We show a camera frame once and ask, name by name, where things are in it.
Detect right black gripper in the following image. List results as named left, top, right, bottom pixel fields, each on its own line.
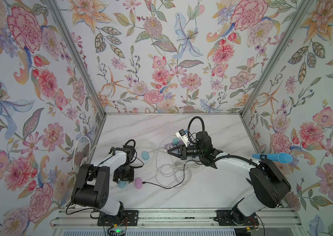
left=169, top=144, right=206, bottom=161

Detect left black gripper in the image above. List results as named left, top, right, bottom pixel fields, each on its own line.
left=115, top=164, right=136, bottom=184

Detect teal charger adapter front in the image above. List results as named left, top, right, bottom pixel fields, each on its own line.
left=172, top=138, right=180, bottom=146

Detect teal earbud case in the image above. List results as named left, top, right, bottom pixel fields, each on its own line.
left=141, top=151, right=150, bottom=161
left=118, top=181, right=127, bottom=189

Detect pink earbud case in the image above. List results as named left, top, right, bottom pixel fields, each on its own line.
left=134, top=178, right=143, bottom=189

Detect black charging cable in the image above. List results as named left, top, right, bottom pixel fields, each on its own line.
left=142, top=156, right=202, bottom=190

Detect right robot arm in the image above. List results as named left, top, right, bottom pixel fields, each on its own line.
left=166, top=131, right=293, bottom=226

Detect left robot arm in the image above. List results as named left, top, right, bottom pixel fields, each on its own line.
left=71, top=145, right=139, bottom=227

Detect purple power strip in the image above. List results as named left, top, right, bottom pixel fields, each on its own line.
left=164, top=142, right=181, bottom=151

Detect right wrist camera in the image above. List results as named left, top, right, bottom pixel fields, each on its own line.
left=175, top=129, right=190, bottom=147

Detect white coiled cables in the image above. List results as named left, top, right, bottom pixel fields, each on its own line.
left=71, top=134, right=202, bottom=189

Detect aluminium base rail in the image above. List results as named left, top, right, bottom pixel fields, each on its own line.
left=49, top=207, right=306, bottom=229

